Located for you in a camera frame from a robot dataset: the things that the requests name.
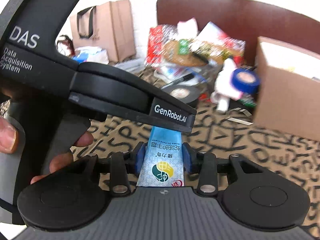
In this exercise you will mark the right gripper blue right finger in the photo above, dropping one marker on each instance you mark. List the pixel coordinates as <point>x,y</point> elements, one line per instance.
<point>205,165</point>

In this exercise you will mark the person's left hand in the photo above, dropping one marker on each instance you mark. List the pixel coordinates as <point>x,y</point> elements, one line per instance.
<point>40,140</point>

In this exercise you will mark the brown cardboard storage box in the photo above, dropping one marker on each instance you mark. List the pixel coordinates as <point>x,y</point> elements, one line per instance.
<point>288,98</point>

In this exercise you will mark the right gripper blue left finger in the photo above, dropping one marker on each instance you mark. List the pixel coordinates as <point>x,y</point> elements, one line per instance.
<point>122,164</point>

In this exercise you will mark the black electrical tape roll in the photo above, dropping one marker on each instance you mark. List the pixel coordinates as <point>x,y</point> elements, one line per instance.
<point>186,94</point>

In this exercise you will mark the blue electrical tape roll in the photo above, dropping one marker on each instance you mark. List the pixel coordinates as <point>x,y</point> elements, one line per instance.
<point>245,81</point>

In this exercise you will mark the white pink sock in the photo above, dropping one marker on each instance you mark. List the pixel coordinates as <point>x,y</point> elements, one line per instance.
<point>224,91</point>

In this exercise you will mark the red snack packet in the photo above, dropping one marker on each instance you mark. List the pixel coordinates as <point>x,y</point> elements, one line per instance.
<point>155,46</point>

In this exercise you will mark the small metal clip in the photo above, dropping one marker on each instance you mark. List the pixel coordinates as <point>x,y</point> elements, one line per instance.
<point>247,118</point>

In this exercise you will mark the pink paper packet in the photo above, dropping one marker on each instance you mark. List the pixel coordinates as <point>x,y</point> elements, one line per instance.
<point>187,30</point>

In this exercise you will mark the tissue pack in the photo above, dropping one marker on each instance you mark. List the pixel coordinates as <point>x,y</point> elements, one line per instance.
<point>91,54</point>

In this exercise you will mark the brown paper shopping bag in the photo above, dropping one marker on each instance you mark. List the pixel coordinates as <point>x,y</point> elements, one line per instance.
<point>108,26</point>

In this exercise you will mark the dark brown headboard panel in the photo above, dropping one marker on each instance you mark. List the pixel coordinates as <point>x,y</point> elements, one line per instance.
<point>244,20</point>

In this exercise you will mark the black marker pen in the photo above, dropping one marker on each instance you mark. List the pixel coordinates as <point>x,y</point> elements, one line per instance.
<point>179,80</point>

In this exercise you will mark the clear plastic pencil case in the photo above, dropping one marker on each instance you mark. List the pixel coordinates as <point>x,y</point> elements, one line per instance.
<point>132,66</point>

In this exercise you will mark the letter print table cloth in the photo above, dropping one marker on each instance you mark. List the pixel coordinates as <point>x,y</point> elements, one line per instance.
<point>295,158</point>

